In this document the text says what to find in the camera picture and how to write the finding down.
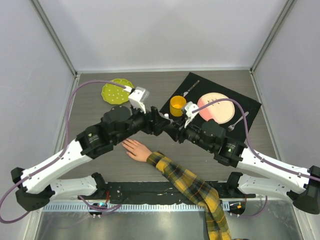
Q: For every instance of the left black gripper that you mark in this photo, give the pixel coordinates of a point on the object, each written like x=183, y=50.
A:
x=154, y=124

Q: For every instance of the white slotted cable duct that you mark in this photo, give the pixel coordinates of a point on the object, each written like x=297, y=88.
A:
x=82, y=207

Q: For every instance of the yellow plaid sleeve forearm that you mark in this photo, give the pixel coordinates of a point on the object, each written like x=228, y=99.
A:
x=197, y=191

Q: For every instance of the silver dark-handled knife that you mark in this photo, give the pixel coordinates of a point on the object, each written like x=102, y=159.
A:
x=187, y=92

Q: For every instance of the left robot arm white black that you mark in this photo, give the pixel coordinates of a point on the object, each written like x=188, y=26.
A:
x=39, y=185

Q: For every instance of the silver fork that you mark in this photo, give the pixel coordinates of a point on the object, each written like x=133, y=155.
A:
x=232, y=126

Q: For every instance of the yellow cup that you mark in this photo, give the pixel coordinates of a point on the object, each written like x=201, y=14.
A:
x=176, y=104

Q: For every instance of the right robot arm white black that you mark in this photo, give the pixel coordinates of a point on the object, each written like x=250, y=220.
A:
x=299, y=185

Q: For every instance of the mannequin hand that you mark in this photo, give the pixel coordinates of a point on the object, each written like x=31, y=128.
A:
x=136, y=150

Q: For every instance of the green dotted plate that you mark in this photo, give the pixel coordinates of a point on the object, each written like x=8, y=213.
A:
x=114, y=94

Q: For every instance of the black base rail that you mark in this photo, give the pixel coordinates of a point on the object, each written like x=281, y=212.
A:
x=139, y=193

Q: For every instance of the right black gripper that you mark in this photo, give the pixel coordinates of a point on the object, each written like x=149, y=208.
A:
x=174, y=130

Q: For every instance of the black placemat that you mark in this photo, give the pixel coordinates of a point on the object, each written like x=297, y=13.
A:
x=250, y=106

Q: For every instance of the pink white plate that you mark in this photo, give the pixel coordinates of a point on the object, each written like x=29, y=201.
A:
x=222, y=112

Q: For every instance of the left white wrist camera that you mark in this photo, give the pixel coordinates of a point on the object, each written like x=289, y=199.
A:
x=136, y=97

